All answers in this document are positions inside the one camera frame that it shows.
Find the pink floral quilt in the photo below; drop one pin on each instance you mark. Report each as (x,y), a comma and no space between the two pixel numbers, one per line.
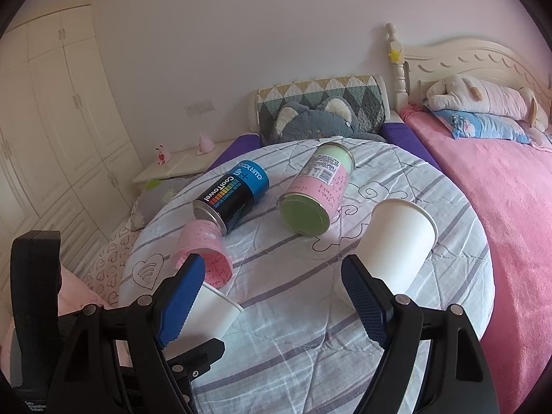
(74,295)

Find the grey flower pillow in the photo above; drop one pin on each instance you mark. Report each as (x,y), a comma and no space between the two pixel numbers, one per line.
(157,193)

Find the striped white round cushion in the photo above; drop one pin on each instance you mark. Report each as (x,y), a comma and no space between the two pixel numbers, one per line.
(296,347)

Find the white paper cup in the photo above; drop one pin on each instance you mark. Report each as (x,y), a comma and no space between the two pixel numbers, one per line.
(396,243)
(211,316)

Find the cream wooden bed headboard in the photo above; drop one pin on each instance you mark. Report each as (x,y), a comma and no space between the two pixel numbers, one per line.
(416,68)

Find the cream bedside table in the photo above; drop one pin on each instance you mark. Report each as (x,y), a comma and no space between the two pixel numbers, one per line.
(182,163)

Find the black blue CoolTowel can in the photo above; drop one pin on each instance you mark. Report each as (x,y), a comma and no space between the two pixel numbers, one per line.
(232,196)

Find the pink plastic cup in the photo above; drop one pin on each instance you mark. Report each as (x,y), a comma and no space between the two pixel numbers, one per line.
(205,238)

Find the small pink rabbit figurine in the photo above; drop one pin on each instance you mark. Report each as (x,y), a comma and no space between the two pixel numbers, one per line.
(163,155)

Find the white pink plush toy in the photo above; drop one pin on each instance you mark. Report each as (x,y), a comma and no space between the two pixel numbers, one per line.
(466,93)

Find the cream wardrobe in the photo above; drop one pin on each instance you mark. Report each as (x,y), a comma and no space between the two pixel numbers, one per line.
(67,161)

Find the pink fleece blanket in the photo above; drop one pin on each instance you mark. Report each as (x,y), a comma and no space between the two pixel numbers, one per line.
(509,187)

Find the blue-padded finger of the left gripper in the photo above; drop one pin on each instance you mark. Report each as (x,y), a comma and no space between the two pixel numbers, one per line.
(198,361)

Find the green pink canister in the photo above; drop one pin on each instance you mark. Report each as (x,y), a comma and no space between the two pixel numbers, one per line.
(312,200)

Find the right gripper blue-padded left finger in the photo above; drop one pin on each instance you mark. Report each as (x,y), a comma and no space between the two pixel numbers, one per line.
(172,305)

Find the blue cartoon pillow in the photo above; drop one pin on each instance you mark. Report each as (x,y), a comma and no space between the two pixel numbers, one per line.
(462,124)

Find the diamond patterned quilted headboard cover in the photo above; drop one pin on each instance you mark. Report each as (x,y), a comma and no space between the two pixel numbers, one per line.
(365,94)

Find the heart patterned bed sheet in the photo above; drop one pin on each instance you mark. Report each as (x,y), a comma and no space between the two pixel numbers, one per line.
(104,274)

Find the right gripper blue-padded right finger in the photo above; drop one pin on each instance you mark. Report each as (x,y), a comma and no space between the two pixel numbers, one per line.
(457,377)

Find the grey cat plush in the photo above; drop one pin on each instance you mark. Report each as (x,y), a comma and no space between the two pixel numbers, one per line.
(334,117)

